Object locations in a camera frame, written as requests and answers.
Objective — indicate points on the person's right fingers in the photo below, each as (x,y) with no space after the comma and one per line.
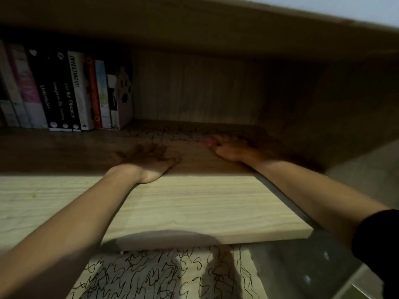
(214,143)

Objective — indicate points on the white black squiggle cloth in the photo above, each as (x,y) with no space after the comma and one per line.
(162,274)

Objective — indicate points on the dark squiggle patterned cloth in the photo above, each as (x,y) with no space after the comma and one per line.
(174,133)

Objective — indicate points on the person's left hand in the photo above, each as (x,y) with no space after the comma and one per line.
(146,166)

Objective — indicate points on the person's left forearm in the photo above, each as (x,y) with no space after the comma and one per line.
(68,227)

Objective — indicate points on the wooden shelf unit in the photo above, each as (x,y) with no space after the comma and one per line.
(193,205)

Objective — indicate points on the black sleeve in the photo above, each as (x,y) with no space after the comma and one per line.
(378,245)

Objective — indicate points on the row of books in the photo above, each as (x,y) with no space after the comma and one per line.
(59,90)

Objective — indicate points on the white paw print bookend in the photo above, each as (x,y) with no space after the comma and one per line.
(124,96)

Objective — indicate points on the person's right hand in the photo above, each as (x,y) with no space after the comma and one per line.
(237,151)

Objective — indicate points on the person's right forearm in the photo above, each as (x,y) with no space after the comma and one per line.
(314,199)

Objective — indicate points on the person's left thumb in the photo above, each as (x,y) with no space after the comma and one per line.
(170,163)

